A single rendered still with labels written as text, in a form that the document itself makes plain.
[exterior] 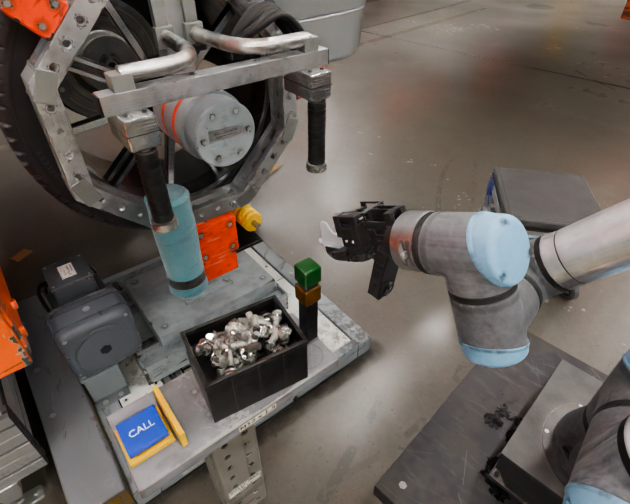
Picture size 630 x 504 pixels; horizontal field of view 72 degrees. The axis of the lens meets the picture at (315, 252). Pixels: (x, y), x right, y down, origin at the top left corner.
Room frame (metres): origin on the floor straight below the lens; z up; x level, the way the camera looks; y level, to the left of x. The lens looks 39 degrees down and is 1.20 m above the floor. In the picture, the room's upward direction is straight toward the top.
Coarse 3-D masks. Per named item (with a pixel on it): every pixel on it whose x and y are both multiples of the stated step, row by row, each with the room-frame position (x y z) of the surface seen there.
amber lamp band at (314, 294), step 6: (300, 288) 0.61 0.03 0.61; (312, 288) 0.61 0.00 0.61; (318, 288) 0.61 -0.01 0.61; (300, 294) 0.60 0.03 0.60; (306, 294) 0.59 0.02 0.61; (312, 294) 0.60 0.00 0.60; (318, 294) 0.61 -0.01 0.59; (300, 300) 0.61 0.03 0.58; (306, 300) 0.59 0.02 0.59; (312, 300) 0.60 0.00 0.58; (318, 300) 0.61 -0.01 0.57; (306, 306) 0.59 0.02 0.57
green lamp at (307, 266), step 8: (296, 264) 0.62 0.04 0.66; (304, 264) 0.62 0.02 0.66; (312, 264) 0.62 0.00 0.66; (296, 272) 0.61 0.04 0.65; (304, 272) 0.60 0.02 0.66; (312, 272) 0.60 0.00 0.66; (320, 272) 0.61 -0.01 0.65; (296, 280) 0.61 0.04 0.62; (304, 280) 0.59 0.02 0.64; (312, 280) 0.60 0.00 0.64; (320, 280) 0.61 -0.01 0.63
